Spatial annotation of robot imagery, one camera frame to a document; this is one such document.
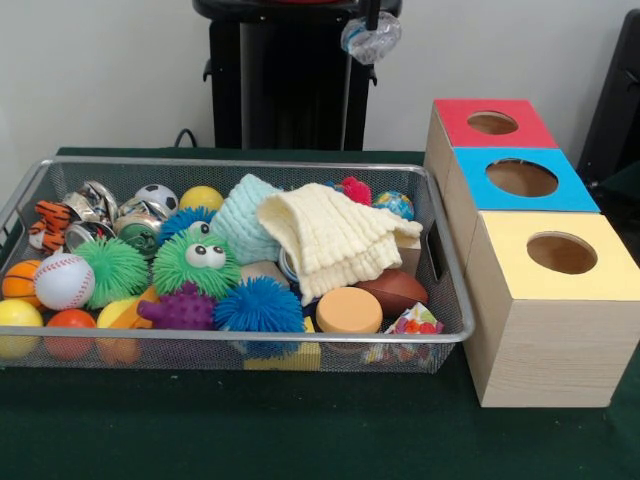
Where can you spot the small brown football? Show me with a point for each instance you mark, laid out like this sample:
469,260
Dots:
393,292

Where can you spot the yellow ball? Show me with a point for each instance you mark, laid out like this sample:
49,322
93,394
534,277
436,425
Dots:
201,198

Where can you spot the blue spiky ball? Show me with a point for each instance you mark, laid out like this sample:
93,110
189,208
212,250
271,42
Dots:
258,308

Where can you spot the green fuzzy ball with eyes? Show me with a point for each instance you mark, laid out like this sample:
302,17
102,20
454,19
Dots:
178,275

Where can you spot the purple spiky ball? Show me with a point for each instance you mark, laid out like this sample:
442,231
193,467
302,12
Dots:
180,308

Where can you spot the dark green table cloth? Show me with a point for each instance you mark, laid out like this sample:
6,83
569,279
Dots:
200,430

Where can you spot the green spiky ball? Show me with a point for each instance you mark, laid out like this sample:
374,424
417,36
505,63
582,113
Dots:
112,272

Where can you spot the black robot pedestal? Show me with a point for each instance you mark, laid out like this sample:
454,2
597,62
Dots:
290,90

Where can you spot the mint green knitted cloth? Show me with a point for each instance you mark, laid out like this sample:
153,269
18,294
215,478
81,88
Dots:
245,220

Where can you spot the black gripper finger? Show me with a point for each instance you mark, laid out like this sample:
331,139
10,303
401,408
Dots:
373,14

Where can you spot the white baseball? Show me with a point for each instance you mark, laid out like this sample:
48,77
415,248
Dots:
64,282

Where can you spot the orange round disc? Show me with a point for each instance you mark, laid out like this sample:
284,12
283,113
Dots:
349,310

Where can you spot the pale yellow knitted cloth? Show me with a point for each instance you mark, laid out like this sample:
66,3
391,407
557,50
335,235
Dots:
335,240

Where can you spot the wooden box with three holes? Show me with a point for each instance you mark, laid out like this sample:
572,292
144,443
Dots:
540,330

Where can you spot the clear mesh bin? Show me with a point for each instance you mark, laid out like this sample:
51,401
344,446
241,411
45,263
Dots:
40,180

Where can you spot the clear plastic bottle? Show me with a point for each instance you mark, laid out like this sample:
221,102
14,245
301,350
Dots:
372,44

